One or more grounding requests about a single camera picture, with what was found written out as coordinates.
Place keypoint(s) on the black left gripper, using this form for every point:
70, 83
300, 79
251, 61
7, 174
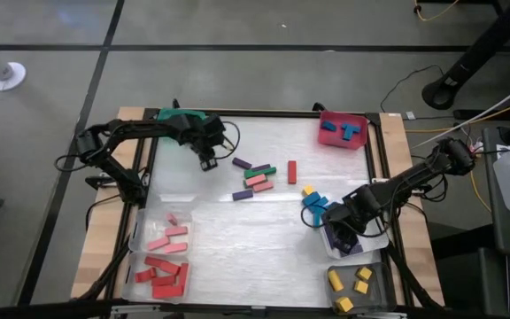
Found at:
197, 130

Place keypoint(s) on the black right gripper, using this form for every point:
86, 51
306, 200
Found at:
354, 206

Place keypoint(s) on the yellow cylinder block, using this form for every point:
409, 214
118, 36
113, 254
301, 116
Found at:
335, 280

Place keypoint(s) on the pink block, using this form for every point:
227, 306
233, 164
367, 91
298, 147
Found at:
263, 186
158, 243
255, 180
172, 219
176, 231
175, 247

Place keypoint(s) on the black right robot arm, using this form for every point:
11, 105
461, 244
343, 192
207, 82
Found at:
414, 177

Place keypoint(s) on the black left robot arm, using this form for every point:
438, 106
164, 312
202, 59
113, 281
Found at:
122, 133

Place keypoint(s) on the white plastic bin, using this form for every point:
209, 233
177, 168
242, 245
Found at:
379, 241

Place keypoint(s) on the grey plastic bin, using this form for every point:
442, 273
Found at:
348, 292

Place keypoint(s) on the long green block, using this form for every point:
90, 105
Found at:
260, 173

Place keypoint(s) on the green plastic bin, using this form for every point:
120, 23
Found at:
171, 114

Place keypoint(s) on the clear plastic bin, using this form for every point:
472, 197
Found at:
131, 292
149, 226

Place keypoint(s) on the red plastic bin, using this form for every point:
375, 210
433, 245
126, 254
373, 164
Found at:
357, 139

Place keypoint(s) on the white table mat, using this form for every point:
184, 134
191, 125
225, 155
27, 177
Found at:
237, 274

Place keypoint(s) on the white tag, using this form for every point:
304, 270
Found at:
410, 115

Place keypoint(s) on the black desk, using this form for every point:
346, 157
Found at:
498, 274

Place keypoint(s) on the white pole with round base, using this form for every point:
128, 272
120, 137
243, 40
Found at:
5, 76

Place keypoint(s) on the black stand leg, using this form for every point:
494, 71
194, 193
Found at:
472, 57

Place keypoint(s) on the black gantry beam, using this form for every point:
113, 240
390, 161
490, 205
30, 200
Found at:
38, 311

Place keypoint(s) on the black frame clamp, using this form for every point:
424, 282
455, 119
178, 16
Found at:
318, 106
175, 104

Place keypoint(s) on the black aluminium table frame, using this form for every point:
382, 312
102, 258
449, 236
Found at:
259, 113

